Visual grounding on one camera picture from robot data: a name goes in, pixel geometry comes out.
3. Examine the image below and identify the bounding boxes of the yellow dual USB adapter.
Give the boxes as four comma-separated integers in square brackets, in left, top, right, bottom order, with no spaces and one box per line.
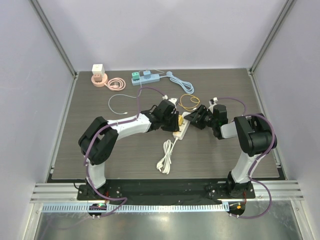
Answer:
[178,115,184,126]

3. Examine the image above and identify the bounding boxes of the yellow charger with cable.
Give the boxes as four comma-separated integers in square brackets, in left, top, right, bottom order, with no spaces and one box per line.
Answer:
[178,94,201,112]

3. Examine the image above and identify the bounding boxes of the white power strip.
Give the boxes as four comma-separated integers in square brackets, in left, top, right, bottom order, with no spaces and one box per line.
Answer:
[156,111,190,175]

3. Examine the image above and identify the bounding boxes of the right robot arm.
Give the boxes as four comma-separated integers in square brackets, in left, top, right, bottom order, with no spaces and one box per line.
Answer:
[184,104,277,199]

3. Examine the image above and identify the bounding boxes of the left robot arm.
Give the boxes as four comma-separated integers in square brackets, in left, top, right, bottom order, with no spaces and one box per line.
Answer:
[78,98,179,200]

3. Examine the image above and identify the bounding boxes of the green plug adapter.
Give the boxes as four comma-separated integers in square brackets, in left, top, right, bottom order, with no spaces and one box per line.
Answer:
[131,72,140,81]

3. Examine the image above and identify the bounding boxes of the pink round socket base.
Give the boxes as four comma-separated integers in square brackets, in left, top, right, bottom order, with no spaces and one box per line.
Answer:
[91,73,126,91]

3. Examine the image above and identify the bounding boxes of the blue power strip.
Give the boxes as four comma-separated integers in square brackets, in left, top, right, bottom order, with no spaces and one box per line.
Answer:
[131,70,195,96]

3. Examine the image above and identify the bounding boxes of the white cube adapter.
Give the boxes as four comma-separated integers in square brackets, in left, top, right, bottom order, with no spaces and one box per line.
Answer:
[91,63,105,77]

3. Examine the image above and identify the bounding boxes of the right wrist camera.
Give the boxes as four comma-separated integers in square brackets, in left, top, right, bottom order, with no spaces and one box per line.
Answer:
[209,97,218,107]

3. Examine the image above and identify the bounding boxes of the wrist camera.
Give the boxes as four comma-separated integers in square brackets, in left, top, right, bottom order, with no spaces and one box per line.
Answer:
[209,97,218,107]
[162,95,178,107]

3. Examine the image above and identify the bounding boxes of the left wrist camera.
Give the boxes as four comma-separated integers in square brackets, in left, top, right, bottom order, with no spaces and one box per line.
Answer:
[162,95,178,107]

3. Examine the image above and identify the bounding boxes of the blue charger with white cable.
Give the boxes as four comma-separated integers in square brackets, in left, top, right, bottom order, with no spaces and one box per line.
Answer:
[105,69,164,115]

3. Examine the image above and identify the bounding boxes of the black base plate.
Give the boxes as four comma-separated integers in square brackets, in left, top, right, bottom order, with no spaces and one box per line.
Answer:
[77,178,256,204]

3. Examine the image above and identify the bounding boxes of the aluminium frame rail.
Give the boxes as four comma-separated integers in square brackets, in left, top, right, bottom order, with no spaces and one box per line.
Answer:
[29,180,304,203]

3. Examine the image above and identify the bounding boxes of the white cable duct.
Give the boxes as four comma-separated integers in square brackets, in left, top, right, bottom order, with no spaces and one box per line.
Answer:
[41,202,229,214]

